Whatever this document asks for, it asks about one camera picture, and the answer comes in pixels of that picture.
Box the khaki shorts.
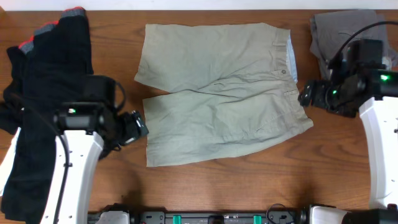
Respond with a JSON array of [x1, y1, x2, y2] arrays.
[[134, 23, 313, 167]]

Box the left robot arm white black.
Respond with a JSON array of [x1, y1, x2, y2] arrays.
[[41, 102, 149, 223]]

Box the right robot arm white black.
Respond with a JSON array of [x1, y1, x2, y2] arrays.
[[298, 69, 397, 224]]

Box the folded grey shorts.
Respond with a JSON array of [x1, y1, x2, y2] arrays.
[[310, 10, 397, 80]]

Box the black garment with red-grey trim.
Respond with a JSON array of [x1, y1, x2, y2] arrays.
[[1, 7, 94, 223]]

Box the white garment under pile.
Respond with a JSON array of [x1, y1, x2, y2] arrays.
[[1, 128, 21, 196]]

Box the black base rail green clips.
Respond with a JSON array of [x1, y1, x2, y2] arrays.
[[86, 203, 308, 224]]

